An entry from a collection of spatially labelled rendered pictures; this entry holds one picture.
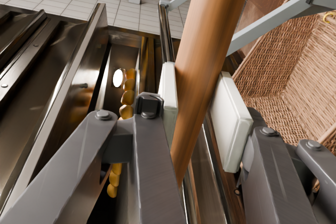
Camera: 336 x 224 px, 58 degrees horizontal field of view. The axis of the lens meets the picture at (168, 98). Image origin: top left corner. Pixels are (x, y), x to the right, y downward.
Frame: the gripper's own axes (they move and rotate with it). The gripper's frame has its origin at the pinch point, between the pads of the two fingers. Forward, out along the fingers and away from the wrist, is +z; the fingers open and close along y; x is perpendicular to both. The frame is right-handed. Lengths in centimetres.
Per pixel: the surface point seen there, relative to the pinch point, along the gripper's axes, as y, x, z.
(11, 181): -27, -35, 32
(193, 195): 4.2, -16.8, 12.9
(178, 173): 0.3, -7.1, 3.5
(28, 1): -82, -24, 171
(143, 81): -7, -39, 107
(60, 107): -26, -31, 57
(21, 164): -27, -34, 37
